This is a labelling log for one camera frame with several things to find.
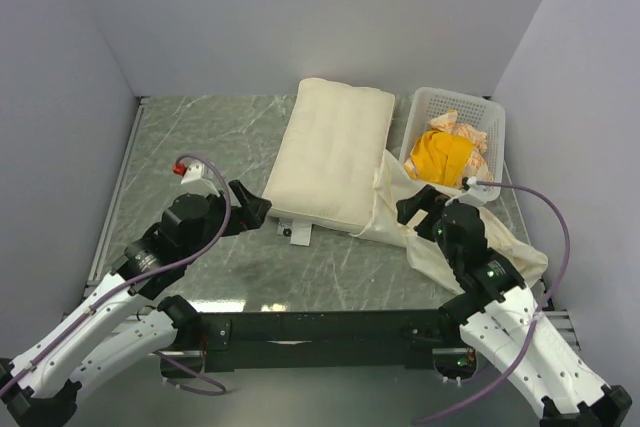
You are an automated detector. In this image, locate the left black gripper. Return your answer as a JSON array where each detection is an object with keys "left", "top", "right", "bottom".
[{"left": 182, "top": 178, "right": 271, "bottom": 264}]

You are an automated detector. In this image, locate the cream pillowcase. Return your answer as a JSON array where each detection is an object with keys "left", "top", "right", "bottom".
[{"left": 348, "top": 149, "right": 550, "bottom": 294}]

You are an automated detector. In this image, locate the cream pillow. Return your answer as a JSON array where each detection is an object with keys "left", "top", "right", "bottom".
[{"left": 262, "top": 78, "right": 395, "bottom": 234}]

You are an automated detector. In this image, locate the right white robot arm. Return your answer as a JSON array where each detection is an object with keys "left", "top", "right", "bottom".
[{"left": 396, "top": 185, "right": 632, "bottom": 426}]

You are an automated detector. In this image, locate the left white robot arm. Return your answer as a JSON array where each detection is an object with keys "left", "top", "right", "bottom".
[{"left": 1, "top": 180, "right": 272, "bottom": 426}]

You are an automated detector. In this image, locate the yellow orange cloth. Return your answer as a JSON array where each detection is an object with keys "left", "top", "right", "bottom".
[{"left": 404, "top": 110, "right": 494, "bottom": 189}]

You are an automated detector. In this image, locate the white plastic basket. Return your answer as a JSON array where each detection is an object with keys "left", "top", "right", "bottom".
[{"left": 399, "top": 87, "right": 506, "bottom": 206}]

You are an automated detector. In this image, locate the black base bar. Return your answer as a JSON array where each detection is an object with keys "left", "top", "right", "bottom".
[{"left": 169, "top": 309, "right": 470, "bottom": 372}]

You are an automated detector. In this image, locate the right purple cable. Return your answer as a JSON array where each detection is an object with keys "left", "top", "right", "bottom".
[{"left": 412, "top": 180, "right": 572, "bottom": 426}]

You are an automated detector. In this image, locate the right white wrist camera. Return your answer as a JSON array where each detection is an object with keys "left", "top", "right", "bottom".
[{"left": 459, "top": 177, "right": 500, "bottom": 207}]

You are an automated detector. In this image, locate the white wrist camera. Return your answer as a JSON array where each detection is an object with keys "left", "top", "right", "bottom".
[
  {"left": 459, "top": 177, "right": 500, "bottom": 207},
  {"left": 172, "top": 161, "right": 218, "bottom": 197}
]

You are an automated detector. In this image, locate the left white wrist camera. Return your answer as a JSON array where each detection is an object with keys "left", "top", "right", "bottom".
[{"left": 172, "top": 161, "right": 218, "bottom": 197}]

